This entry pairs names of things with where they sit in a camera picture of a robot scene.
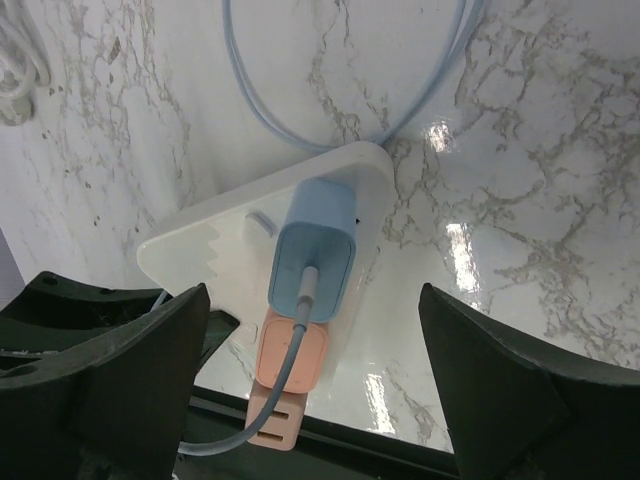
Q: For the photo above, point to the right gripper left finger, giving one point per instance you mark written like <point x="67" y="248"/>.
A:
<point x="95" y="383"/>

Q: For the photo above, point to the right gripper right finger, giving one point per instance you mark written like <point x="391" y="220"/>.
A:
<point x="517" y="407"/>

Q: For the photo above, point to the white triangular power strip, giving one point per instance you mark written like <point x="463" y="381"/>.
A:
<point x="228" y="243"/>

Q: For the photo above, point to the light blue charger plug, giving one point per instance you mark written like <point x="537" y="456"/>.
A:
<point x="319" y="231"/>

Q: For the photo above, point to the beige dual usb adapter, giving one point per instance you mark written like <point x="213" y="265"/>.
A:
<point x="281" y="430"/>

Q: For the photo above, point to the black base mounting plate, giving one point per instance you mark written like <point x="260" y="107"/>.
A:
<point x="376" y="415"/>

